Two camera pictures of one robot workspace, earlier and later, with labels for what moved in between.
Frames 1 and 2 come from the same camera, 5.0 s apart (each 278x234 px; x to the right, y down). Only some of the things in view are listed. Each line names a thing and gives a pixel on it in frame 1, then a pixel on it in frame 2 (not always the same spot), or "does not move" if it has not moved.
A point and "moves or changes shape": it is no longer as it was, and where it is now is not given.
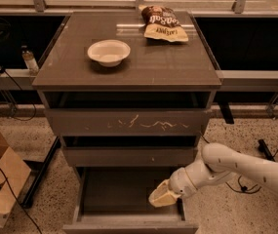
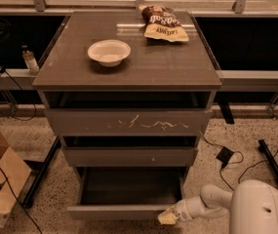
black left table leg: (41, 168) does not move
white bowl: (109, 53) does not move
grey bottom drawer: (115, 200) moves or changes shape
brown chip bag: (161, 23) does not move
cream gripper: (181, 181) → (182, 211)
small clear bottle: (29, 60) does not move
